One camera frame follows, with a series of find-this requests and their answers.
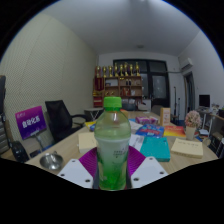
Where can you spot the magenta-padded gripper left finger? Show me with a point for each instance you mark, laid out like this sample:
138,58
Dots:
76,173

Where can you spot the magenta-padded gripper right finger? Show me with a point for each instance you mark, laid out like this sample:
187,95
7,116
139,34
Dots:
148,171

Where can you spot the green-capped clear drink bottle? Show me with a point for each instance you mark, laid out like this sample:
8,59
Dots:
112,146

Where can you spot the teal book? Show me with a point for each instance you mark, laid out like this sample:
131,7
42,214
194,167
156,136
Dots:
156,149

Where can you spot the silver metal bowl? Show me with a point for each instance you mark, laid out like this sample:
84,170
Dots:
51,161

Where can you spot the cream book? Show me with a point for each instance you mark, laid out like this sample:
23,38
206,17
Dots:
87,142

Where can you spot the white paper sheet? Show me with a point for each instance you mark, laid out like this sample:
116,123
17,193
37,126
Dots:
136,140

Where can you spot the blue and red book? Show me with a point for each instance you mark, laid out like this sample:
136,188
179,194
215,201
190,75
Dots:
150,130

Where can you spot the pale yellow book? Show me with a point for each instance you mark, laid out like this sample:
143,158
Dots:
187,148

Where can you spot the orange and red book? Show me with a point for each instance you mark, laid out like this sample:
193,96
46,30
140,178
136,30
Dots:
174,131

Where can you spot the pink tissue pack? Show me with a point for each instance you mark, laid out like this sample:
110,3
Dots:
146,120

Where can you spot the black office chair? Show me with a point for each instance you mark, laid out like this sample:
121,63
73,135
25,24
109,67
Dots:
60,120

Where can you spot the orange upright box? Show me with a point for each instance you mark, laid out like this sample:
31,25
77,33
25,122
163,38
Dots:
165,116

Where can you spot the small white side table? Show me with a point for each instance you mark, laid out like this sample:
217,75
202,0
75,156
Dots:
93,111

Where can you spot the pink flowers in white pot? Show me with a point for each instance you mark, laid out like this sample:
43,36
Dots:
192,121

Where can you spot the purple sign on stand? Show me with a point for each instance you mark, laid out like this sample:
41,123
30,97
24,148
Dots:
30,121

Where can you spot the dark glass door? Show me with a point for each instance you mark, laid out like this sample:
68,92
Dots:
158,83

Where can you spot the wooden shelf unit with trophies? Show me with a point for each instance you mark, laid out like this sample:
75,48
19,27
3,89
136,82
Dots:
116,88

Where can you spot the black computer monitor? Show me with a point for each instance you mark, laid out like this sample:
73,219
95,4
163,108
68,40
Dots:
204,100

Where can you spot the white wall air conditioner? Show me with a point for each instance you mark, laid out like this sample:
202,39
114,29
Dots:
186,64

